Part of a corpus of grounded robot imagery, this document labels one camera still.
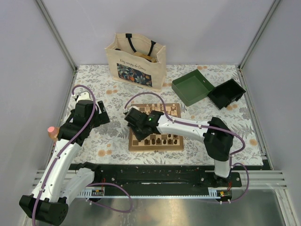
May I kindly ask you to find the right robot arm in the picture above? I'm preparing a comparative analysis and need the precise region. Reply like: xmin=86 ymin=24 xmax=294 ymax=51
xmin=124 ymin=106 xmax=234 ymax=186

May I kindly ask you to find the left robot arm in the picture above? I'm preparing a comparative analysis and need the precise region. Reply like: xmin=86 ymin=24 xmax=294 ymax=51
xmin=19 ymin=100 xmax=110 ymax=226

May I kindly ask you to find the wooden chess board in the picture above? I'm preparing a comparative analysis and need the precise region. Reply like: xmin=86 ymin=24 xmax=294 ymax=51
xmin=128 ymin=103 xmax=184 ymax=152

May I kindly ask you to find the pink capped bottle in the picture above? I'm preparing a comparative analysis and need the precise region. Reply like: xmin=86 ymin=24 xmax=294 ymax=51
xmin=48 ymin=126 xmax=60 ymax=142

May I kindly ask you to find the floral table mat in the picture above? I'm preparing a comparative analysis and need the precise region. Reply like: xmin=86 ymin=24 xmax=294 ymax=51
xmin=73 ymin=65 xmax=263 ymax=166

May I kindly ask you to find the green open box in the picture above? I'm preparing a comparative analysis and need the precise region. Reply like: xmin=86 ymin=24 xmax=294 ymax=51
xmin=172 ymin=69 xmax=214 ymax=106

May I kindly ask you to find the beige printed tote bag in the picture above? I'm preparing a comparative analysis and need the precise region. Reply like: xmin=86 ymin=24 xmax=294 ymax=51
xmin=105 ymin=33 xmax=166 ymax=91

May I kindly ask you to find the black plastic bin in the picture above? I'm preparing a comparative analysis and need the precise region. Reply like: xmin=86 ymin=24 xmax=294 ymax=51
xmin=208 ymin=79 xmax=246 ymax=110

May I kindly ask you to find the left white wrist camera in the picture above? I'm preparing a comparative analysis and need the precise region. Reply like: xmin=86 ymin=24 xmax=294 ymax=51
xmin=72 ymin=91 xmax=92 ymax=102

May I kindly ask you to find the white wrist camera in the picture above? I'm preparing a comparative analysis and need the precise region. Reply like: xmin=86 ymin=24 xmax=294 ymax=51
xmin=72 ymin=91 xmax=92 ymax=102
xmin=124 ymin=105 xmax=140 ymax=112

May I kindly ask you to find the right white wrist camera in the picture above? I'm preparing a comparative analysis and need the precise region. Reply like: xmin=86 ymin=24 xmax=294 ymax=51
xmin=124 ymin=105 xmax=140 ymax=112

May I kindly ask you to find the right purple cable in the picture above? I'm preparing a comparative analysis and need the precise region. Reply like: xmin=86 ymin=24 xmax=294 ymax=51
xmin=124 ymin=92 xmax=250 ymax=204

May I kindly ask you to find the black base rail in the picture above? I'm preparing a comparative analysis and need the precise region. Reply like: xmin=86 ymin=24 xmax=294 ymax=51
xmin=69 ymin=162 xmax=242 ymax=197

